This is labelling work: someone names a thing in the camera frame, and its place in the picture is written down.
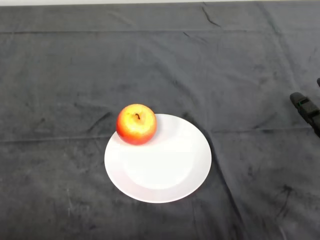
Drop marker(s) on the white round plate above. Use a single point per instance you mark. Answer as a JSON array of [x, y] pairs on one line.
[[160, 170]]

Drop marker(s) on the red yellow apple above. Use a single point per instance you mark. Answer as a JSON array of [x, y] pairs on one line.
[[136, 125]]

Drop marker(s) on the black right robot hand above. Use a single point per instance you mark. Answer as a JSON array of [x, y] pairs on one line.
[[307, 107]]

